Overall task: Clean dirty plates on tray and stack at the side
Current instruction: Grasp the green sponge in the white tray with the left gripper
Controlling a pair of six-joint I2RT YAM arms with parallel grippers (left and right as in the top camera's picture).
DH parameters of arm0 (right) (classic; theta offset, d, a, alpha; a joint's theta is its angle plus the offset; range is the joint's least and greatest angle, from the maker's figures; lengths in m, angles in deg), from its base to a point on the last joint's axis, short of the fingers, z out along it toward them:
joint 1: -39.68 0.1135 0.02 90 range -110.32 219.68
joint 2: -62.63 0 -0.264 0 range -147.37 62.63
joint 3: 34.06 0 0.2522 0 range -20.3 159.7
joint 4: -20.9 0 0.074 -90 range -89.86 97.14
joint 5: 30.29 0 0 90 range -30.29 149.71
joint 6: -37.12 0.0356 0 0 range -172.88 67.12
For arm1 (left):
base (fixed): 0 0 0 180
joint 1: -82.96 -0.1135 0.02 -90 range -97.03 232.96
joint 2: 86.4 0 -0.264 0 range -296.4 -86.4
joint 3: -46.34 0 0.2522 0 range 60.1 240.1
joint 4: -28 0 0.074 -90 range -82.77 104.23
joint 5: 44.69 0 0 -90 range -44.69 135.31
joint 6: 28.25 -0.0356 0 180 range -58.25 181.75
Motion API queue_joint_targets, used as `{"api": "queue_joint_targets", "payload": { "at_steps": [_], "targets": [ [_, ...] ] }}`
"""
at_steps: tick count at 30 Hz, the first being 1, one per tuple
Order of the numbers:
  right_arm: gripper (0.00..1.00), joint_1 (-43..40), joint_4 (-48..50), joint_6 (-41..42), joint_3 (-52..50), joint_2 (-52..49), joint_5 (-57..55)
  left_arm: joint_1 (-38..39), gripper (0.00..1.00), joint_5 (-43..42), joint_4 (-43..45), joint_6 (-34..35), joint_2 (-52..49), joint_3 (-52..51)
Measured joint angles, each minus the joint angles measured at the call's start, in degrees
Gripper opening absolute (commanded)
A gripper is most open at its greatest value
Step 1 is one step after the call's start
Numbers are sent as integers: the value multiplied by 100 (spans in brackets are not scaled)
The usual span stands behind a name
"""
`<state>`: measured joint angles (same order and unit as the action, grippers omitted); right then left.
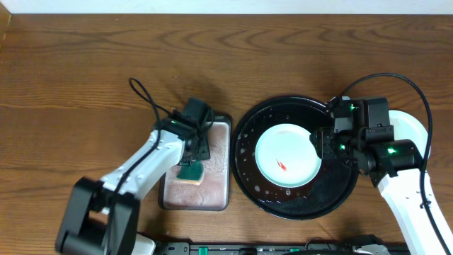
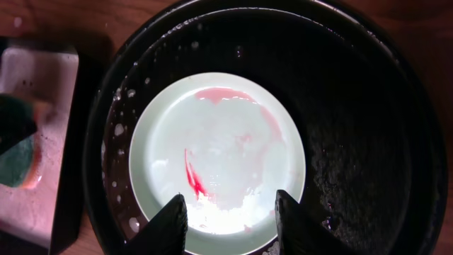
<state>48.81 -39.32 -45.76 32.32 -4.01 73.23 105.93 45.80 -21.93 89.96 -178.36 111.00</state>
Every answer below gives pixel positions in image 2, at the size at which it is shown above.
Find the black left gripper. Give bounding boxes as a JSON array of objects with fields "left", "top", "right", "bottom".
[{"left": 1, "top": 93, "right": 38, "bottom": 154}]

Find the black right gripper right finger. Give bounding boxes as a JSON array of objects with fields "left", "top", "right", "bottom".
[{"left": 275, "top": 190, "right": 356, "bottom": 255}]

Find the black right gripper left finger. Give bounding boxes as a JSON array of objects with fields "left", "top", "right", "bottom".
[{"left": 122, "top": 194, "right": 188, "bottom": 255}]

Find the green and orange sponge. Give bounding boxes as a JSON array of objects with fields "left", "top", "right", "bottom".
[{"left": 1, "top": 101, "right": 52, "bottom": 189}]

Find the mint plate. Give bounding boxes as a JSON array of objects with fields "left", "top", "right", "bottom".
[{"left": 129, "top": 72, "right": 306, "bottom": 254}]

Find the black rectangular soapy water tray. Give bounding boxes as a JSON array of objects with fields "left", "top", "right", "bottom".
[{"left": 1, "top": 37, "right": 103, "bottom": 254}]

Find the round black tray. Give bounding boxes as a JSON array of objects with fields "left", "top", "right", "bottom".
[{"left": 82, "top": 1, "right": 448, "bottom": 254}]

